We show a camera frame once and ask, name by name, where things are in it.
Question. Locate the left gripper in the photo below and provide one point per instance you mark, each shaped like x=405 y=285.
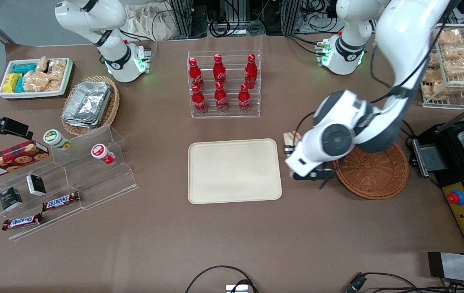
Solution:
x=286 y=149

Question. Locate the triangular packaged sandwich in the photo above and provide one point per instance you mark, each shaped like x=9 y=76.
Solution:
x=289 y=138

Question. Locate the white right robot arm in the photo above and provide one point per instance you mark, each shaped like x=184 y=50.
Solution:
x=111 y=44

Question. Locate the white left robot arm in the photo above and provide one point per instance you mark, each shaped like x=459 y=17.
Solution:
x=403 y=32

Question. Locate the beige rectangular serving tray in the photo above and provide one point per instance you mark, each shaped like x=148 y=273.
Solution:
x=234 y=171

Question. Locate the round brown wicker basket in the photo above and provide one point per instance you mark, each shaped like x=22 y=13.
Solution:
x=374 y=179

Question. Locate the oval light wicker basket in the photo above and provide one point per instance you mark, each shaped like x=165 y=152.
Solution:
x=111 y=110

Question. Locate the red tartan cookie box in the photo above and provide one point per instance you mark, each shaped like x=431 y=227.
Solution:
x=7 y=160

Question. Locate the white rectangular snack bin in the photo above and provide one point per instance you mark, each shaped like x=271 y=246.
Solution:
x=32 y=95

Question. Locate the teal snack packet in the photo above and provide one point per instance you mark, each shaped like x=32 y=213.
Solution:
x=25 y=68
x=19 y=84

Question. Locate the yellow snack packet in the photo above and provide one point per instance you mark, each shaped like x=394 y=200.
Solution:
x=11 y=82

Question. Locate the green lid yogurt cup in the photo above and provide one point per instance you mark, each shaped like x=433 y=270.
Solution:
x=56 y=139

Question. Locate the clear bag of rice crackers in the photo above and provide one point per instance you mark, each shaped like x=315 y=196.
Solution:
x=35 y=81
x=57 y=69
x=42 y=64

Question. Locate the small black carton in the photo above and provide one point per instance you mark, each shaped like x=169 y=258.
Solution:
x=36 y=185
x=10 y=198

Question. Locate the red cola bottle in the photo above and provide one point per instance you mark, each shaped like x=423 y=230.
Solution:
x=221 y=99
x=219 y=71
x=199 y=101
x=195 y=75
x=244 y=101
x=251 y=73

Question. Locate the clear acrylic bottle rack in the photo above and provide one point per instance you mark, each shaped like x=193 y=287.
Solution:
x=225 y=116

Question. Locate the stack of foil trays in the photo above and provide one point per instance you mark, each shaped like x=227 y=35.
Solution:
x=87 y=103

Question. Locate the brown snickers bar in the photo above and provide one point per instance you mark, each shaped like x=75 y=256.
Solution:
x=60 y=201
x=23 y=221

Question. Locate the red lid yogurt cup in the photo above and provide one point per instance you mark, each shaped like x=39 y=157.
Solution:
x=101 y=153

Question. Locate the clear acrylic step stand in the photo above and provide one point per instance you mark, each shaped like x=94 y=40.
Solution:
x=101 y=183

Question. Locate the grey metal plate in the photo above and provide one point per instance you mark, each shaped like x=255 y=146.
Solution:
x=429 y=158

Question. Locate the clear bag of pastry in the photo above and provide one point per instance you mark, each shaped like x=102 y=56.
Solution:
x=459 y=53
x=434 y=60
x=449 y=37
x=433 y=76
x=462 y=67
x=434 y=90

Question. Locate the silver connector block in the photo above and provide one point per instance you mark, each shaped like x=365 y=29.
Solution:
x=236 y=289

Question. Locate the red emergency stop button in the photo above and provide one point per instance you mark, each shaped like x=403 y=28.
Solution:
x=456 y=197

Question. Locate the beige cloth bag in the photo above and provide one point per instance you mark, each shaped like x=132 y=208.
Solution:
x=150 y=22

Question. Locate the grey strip with black end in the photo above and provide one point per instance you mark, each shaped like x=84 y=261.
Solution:
x=460 y=267

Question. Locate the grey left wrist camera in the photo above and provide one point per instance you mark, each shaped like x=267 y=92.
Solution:
x=313 y=174

